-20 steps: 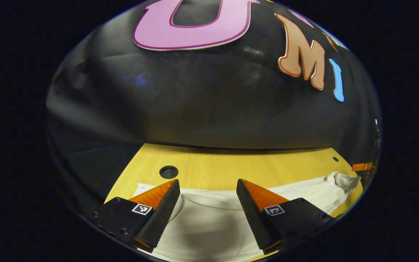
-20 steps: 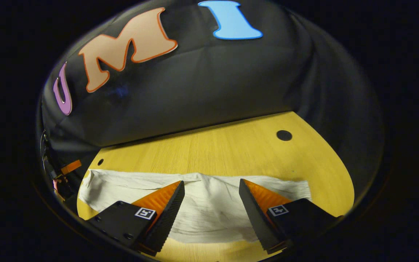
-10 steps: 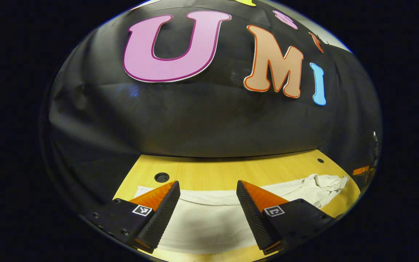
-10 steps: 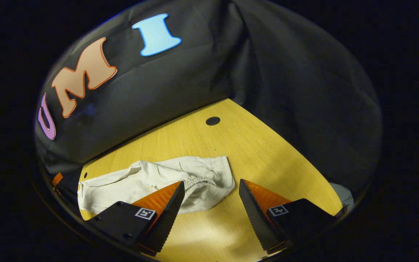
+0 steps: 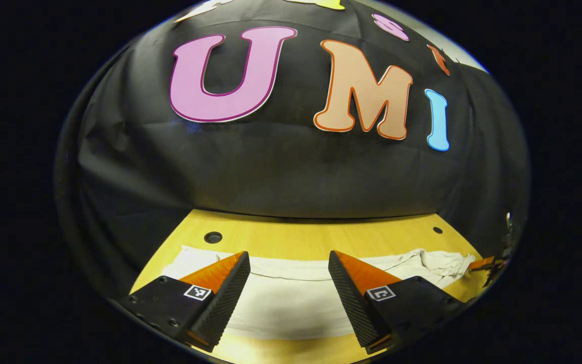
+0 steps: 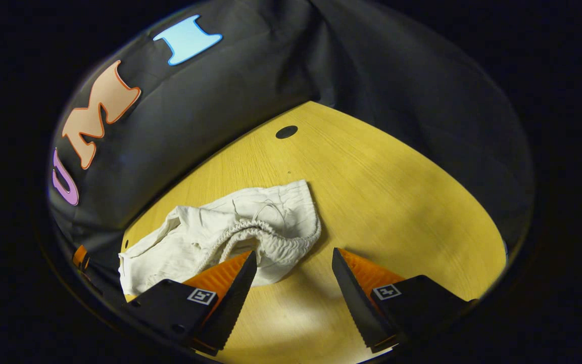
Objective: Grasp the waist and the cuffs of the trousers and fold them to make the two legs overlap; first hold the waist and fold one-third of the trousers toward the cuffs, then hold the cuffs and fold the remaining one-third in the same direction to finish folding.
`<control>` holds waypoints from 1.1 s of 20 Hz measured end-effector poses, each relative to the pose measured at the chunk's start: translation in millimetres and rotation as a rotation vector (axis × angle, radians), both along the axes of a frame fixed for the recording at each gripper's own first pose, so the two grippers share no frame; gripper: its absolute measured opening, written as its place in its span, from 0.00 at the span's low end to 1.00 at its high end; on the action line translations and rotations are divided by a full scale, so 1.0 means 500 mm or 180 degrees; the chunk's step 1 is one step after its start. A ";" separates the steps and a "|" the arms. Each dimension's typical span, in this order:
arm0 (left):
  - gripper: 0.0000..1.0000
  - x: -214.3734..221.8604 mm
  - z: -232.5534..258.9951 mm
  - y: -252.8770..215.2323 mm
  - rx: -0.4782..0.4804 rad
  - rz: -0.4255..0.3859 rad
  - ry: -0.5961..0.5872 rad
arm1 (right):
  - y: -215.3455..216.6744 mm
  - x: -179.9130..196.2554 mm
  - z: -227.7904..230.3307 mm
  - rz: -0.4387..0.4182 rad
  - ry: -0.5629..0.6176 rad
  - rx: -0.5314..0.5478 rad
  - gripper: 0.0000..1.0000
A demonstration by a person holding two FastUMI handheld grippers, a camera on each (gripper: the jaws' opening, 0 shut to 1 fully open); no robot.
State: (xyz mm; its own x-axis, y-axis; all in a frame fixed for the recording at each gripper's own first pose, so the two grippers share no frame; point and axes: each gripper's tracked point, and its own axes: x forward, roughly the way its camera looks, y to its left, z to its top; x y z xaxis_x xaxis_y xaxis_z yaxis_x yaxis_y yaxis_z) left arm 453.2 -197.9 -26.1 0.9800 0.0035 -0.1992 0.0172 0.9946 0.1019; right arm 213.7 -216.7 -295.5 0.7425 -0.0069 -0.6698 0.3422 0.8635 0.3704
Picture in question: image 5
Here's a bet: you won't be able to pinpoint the black backdrop cloth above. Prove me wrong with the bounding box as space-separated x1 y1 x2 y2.
54 0 531 304

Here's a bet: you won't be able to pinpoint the white jeans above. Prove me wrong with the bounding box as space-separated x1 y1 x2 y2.
162 245 476 340

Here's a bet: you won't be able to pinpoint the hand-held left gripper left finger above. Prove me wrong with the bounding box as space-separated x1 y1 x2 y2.
118 251 251 353

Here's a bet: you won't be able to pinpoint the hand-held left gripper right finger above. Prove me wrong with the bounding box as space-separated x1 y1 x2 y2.
328 250 466 354

